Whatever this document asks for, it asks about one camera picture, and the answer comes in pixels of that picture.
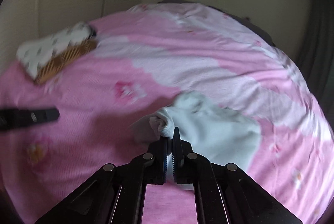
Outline light grey small garment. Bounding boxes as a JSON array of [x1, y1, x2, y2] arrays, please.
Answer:
[[128, 90, 263, 191]]

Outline white patterned folded garment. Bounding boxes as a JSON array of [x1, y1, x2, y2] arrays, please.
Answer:
[[16, 22, 96, 80]]

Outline grey headboard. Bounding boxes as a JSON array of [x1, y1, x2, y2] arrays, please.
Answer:
[[156, 0, 277, 48]]

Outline brown striped folded garment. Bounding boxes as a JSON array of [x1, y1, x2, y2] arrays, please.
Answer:
[[34, 39, 97, 85]]

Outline pink floral bed cover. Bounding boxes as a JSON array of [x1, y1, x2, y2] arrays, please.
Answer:
[[1, 3, 333, 223]]

